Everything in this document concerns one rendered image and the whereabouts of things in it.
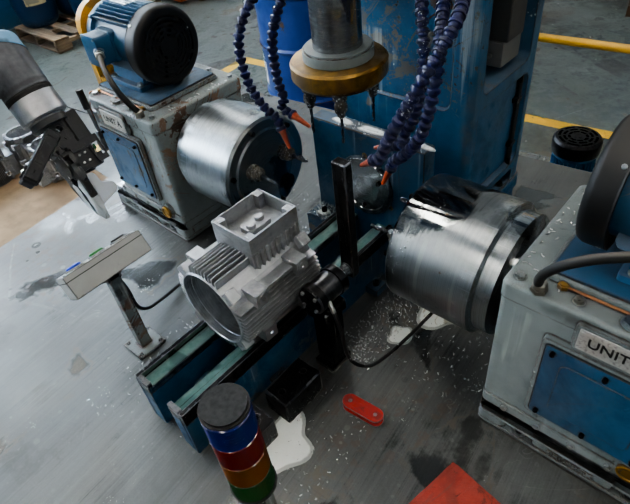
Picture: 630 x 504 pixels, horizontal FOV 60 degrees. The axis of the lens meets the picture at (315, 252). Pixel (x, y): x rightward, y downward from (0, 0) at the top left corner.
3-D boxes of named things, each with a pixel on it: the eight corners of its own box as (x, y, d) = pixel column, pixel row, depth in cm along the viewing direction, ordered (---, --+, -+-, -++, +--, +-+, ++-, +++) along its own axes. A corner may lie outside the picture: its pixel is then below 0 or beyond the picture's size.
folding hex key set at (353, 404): (387, 417, 103) (386, 412, 102) (378, 430, 101) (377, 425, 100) (348, 395, 108) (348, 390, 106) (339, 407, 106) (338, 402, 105)
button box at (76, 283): (142, 252, 115) (127, 231, 114) (152, 249, 109) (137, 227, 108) (70, 300, 106) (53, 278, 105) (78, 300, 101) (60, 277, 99)
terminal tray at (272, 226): (263, 216, 108) (256, 187, 104) (302, 236, 103) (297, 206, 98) (218, 250, 102) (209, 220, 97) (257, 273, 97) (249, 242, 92)
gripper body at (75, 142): (112, 158, 106) (74, 103, 103) (74, 180, 102) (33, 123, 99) (103, 167, 112) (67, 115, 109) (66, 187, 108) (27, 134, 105)
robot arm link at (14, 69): (-42, 58, 100) (9, 38, 105) (2, 118, 103) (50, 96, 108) (-41, 37, 92) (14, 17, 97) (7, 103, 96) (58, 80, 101)
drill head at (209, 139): (226, 150, 160) (206, 68, 143) (320, 190, 140) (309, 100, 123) (158, 192, 147) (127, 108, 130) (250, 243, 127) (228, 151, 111)
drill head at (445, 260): (418, 232, 124) (421, 136, 107) (605, 312, 102) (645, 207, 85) (350, 298, 111) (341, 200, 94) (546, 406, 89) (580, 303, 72)
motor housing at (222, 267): (261, 263, 121) (245, 195, 108) (326, 300, 111) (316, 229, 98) (192, 319, 111) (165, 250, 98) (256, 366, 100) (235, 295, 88)
